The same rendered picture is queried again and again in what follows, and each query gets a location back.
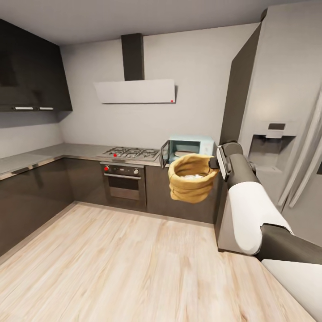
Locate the burner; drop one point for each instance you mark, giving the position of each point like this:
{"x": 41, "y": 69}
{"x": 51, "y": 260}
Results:
{"x": 134, "y": 153}

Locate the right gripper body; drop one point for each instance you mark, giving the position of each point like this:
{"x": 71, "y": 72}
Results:
{"x": 214, "y": 163}

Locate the popcorn bag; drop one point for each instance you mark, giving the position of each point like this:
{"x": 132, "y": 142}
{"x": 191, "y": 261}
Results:
{"x": 191, "y": 190}

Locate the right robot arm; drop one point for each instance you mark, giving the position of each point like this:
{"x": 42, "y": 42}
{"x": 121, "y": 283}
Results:
{"x": 261, "y": 231}

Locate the range hood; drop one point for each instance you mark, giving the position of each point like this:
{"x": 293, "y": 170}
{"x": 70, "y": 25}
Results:
{"x": 134, "y": 88}

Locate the fridge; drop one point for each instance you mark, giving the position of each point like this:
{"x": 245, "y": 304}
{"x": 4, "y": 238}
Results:
{"x": 274, "y": 110}

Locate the cabinet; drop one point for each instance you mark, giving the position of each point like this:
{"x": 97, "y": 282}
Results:
{"x": 32, "y": 76}

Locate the microwave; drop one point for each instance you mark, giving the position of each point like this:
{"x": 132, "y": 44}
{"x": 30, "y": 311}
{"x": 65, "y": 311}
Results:
{"x": 178, "y": 146}

